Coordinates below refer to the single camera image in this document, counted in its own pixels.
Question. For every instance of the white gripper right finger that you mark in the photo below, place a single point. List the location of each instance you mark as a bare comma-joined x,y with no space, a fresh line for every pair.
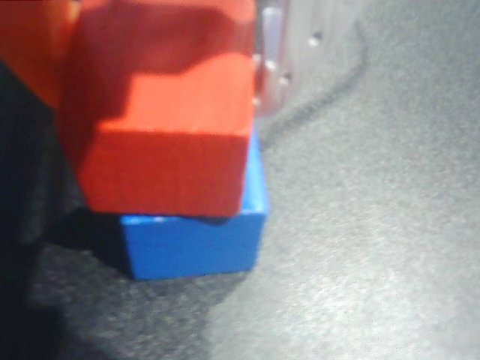
303,45

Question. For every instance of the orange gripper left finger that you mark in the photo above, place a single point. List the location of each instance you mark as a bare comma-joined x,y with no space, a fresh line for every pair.
33,45

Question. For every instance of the red wooden block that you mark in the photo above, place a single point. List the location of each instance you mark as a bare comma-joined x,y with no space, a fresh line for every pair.
168,150

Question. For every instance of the blue wooden block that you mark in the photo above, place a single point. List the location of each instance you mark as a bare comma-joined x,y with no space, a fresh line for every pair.
195,247

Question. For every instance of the grey felt cloth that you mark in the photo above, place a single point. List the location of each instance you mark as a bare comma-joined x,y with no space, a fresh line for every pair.
356,243

